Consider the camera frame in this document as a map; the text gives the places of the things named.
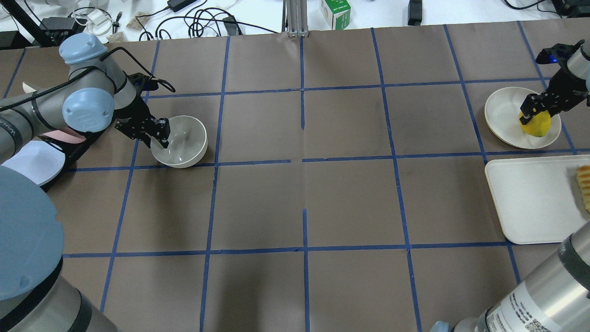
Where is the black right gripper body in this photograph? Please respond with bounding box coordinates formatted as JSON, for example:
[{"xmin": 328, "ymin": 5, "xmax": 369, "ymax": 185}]
[{"xmin": 536, "ymin": 40, "xmax": 589, "ymax": 116}]

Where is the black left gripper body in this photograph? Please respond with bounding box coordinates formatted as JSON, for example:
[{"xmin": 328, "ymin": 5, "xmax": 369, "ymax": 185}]
[{"xmin": 114, "ymin": 73, "xmax": 158, "ymax": 148}]

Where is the yellow lemon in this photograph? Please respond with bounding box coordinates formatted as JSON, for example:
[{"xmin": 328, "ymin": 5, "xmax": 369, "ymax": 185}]
[{"xmin": 519, "ymin": 111, "xmax": 552, "ymax": 138}]

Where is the white bowl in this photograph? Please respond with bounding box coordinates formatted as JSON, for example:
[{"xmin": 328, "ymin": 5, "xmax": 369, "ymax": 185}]
[{"xmin": 150, "ymin": 115, "xmax": 208, "ymax": 168}]

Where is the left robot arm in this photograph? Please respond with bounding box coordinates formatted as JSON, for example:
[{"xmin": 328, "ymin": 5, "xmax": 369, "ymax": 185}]
[{"xmin": 1, "ymin": 32, "xmax": 171, "ymax": 332}]

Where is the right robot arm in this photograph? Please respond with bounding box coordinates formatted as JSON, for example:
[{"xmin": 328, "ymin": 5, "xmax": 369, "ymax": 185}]
[{"xmin": 431, "ymin": 40, "xmax": 590, "ymax": 332}]

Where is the cream round plate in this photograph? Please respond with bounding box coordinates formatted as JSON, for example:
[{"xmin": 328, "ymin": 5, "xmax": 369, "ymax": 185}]
[{"xmin": 484, "ymin": 87, "xmax": 562, "ymax": 149}]

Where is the black dish rack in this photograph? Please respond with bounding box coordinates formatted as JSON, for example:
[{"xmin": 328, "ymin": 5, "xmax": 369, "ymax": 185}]
[{"xmin": 40, "ymin": 130, "xmax": 106, "ymax": 192}]

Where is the pink plate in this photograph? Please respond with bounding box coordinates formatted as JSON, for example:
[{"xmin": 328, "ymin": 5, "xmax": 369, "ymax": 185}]
[{"xmin": 42, "ymin": 128, "xmax": 87, "ymax": 144}]

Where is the white rectangular tray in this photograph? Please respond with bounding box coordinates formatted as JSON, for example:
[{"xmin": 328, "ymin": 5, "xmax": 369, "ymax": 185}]
[{"xmin": 484, "ymin": 155, "xmax": 589, "ymax": 244}]

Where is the lavender plate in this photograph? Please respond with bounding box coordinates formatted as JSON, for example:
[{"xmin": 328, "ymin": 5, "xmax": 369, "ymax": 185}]
[{"xmin": 2, "ymin": 141, "xmax": 65, "ymax": 186}]

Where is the black power adapter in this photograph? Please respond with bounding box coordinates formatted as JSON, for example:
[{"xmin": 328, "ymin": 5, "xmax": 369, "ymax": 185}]
[{"xmin": 407, "ymin": 0, "xmax": 423, "ymax": 26}]

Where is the green white box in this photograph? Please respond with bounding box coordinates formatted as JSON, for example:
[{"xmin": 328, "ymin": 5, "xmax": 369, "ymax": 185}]
[{"xmin": 319, "ymin": 0, "xmax": 352, "ymax": 30}]

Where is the aluminium frame post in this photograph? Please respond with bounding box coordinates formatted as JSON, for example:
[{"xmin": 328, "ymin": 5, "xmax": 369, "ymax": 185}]
[{"xmin": 282, "ymin": 0, "xmax": 309, "ymax": 38}]

